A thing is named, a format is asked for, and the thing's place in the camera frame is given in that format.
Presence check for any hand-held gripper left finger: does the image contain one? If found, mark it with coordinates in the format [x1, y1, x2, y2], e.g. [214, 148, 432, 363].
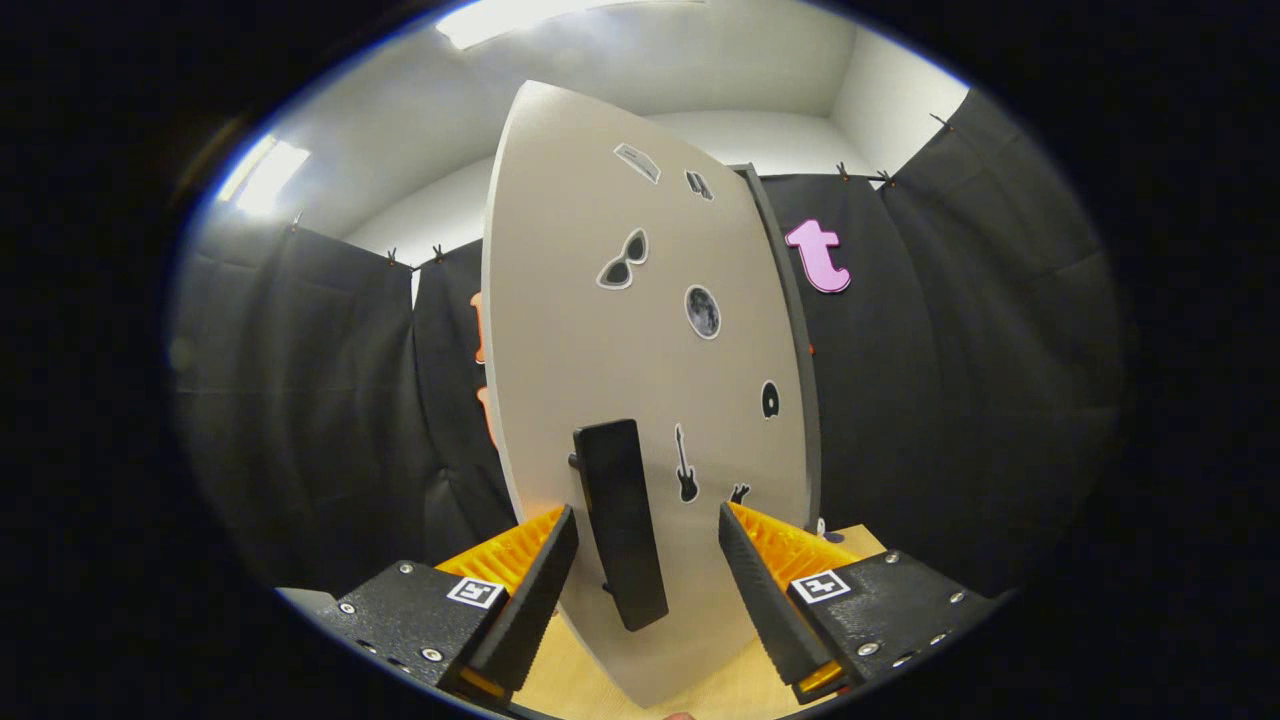
[315, 503, 580, 706]

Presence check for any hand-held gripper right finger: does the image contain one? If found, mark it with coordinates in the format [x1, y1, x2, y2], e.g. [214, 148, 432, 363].
[718, 501, 1006, 706]

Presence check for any black door handle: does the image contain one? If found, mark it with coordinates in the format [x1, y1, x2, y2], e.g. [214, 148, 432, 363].
[568, 418, 670, 633]

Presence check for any grey shoe cabinet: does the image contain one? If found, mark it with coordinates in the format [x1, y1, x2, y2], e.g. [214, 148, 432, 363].
[735, 163, 823, 531]

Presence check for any beige shoe cabinet door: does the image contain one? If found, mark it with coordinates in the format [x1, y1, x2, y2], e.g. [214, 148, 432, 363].
[480, 80, 813, 709]

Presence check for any black backdrop cloth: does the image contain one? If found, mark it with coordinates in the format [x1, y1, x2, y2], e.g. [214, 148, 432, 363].
[170, 88, 1126, 601]

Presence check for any narrow ceiling light strip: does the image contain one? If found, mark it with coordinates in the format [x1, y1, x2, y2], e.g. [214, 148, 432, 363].
[215, 135, 311, 219]

